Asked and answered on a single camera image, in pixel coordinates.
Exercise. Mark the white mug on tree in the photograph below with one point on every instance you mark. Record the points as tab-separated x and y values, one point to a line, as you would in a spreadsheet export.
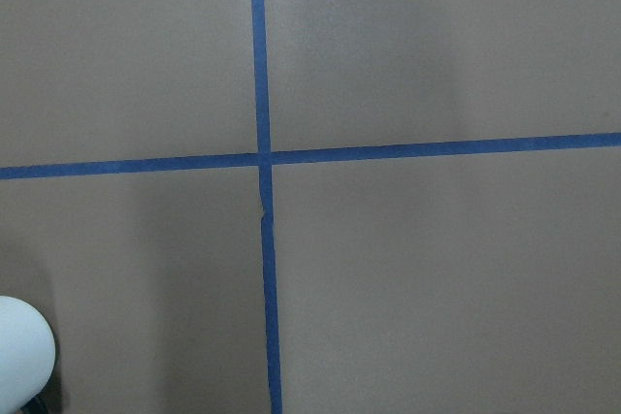
28	355

